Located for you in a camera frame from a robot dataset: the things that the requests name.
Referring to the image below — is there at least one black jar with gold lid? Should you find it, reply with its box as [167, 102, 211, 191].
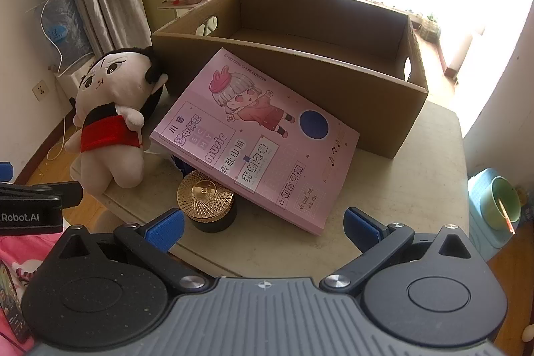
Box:
[176, 170, 238, 234]

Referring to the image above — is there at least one light blue stool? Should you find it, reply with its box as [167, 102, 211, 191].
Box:
[467, 168, 523, 248]

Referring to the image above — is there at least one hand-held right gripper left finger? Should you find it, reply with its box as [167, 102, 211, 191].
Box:
[48, 207, 211, 294]

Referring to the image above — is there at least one orange stick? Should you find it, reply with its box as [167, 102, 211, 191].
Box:
[496, 195, 516, 234]

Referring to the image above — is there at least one plush doll with black hair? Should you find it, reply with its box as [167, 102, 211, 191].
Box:
[63, 45, 168, 189]

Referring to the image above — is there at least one plastic-covered fan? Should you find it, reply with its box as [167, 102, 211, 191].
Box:
[25, 0, 94, 73]

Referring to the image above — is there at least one pink cartoon notebook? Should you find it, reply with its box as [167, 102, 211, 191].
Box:
[149, 47, 360, 236]

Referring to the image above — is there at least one potted plant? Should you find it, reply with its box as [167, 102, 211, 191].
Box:
[419, 16, 440, 42]

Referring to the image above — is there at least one white floor appliance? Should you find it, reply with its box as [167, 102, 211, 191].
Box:
[56, 56, 97, 98]

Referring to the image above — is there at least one brown cardboard box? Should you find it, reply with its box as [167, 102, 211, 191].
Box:
[150, 0, 429, 160]

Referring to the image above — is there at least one white cable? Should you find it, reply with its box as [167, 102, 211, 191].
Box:
[39, 0, 69, 75]

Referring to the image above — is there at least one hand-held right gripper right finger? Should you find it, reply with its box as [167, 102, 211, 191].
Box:
[319, 207, 485, 296]

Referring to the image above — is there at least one green bowl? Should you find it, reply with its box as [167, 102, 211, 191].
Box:
[480, 176, 522, 232]

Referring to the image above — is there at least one pink printed cloth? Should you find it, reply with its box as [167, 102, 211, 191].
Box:
[0, 235, 53, 356]

